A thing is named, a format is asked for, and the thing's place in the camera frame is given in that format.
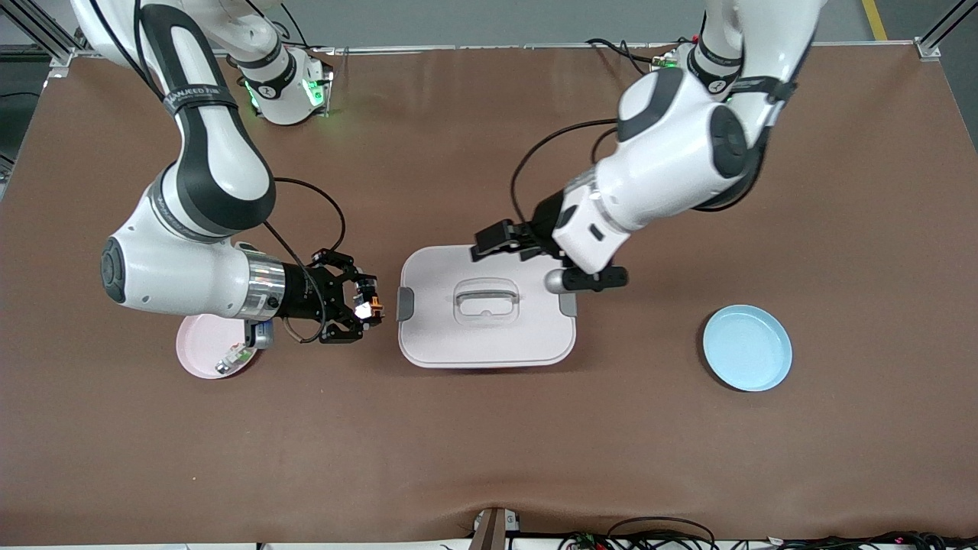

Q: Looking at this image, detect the light blue round plate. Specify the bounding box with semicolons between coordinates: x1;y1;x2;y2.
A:
702;305;793;393

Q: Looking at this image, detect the black base cable bundle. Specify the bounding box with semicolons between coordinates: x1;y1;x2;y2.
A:
586;37;681;77
279;4;337;58

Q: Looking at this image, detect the green push-button switch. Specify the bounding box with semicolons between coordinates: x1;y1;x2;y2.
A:
214;344;257;377

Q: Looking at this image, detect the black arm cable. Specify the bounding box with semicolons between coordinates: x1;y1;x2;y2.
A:
510;118;621;226
262;177;347;345

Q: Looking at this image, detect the pink round plate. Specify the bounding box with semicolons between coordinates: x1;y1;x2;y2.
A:
176;313;261;380

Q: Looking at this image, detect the black looped cable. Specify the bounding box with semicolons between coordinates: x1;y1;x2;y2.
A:
607;516;717;550

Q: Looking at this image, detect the aluminium frame rail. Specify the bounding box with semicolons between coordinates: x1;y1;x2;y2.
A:
214;40;941;59

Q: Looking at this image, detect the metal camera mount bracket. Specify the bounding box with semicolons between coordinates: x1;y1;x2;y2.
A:
468;506;522;550

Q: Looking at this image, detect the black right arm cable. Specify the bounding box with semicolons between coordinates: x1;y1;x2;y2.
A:
262;177;347;345

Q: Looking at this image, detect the brown table mat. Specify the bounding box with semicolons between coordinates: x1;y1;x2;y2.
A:
0;42;978;545

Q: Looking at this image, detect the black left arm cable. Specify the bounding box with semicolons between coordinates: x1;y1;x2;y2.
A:
510;118;621;226

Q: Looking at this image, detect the white lidded storage box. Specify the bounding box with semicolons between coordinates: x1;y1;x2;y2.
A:
396;243;578;370

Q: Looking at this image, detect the aluminium frame post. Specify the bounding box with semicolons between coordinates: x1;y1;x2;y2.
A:
0;0;77;70
915;0;978;62

